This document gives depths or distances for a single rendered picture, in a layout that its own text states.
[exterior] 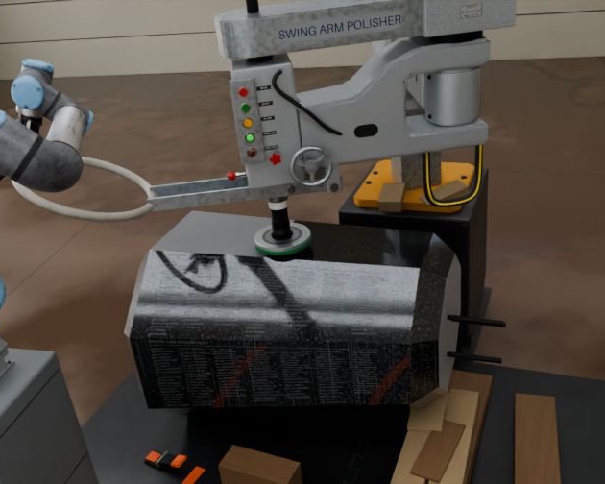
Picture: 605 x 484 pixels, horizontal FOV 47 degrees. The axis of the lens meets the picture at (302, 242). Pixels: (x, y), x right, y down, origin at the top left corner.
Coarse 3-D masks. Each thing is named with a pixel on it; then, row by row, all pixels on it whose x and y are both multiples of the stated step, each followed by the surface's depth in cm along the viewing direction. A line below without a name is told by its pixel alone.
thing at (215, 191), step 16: (304, 176) 258; (320, 176) 258; (160, 192) 253; (176, 192) 254; (192, 192) 255; (208, 192) 244; (224, 192) 245; (240, 192) 245; (256, 192) 246; (272, 192) 247; (288, 192) 247; (304, 192) 249; (160, 208) 244; (176, 208) 245
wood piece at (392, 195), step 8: (384, 184) 318; (392, 184) 317; (400, 184) 316; (384, 192) 310; (392, 192) 309; (400, 192) 308; (384, 200) 303; (392, 200) 302; (400, 200) 301; (384, 208) 303; (392, 208) 303; (400, 208) 302
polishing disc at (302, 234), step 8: (296, 224) 269; (256, 232) 266; (264, 232) 265; (296, 232) 262; (304, 232) 262; (256, 240) 260; (264, 240) 260; (272, 240) 259; (280, 240) 258; (288, 240) 258; (296, 240) 257; (304, 240) 256; (264, 248) 255; (272, 248) 254; (280, 248) 253; (288, 248) 253; (296, 248) 254
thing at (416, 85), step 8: (384, 40) 289; (376, 48) 295; (408, 80) 274; (416, 80) 258; (424, 80) 251; (408, 88) 276; (416, 88) 262; (424, 88) 252; (416, 96) 263; (424, 96) 254; (424, 104) 255
